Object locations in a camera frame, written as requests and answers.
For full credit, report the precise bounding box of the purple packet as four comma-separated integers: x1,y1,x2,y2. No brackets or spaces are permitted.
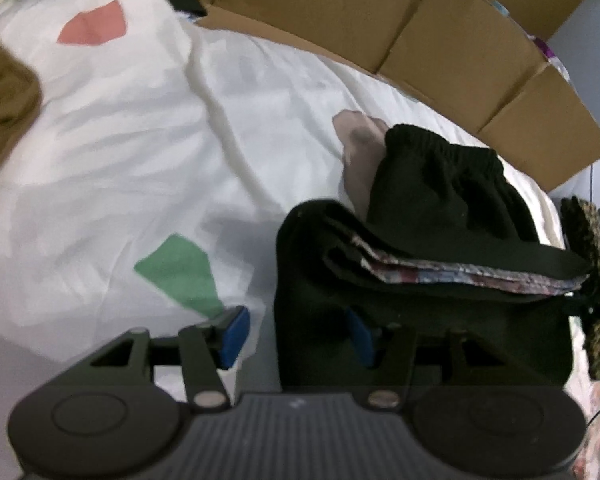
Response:
530,35,571,78

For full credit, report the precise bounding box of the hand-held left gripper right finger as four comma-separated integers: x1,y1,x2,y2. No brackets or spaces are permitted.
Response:
344,307,526,408

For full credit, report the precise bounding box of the leopard print garment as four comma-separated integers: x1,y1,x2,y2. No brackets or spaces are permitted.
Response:
560,196,600,381

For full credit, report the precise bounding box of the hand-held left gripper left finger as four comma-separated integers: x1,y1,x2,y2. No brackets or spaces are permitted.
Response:
87,305,252,408

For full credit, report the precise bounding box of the white bear-print blanket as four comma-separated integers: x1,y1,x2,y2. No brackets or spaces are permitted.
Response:
0,0,600,480

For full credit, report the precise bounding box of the black garment patterned lining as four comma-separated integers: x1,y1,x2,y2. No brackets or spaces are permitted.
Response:
275,122,593,391

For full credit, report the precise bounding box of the brown garment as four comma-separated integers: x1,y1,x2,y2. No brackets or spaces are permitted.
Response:
0,7,43,191

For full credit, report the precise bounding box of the brown cardboard sheet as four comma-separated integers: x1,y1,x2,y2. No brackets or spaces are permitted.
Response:
172,0,600,193

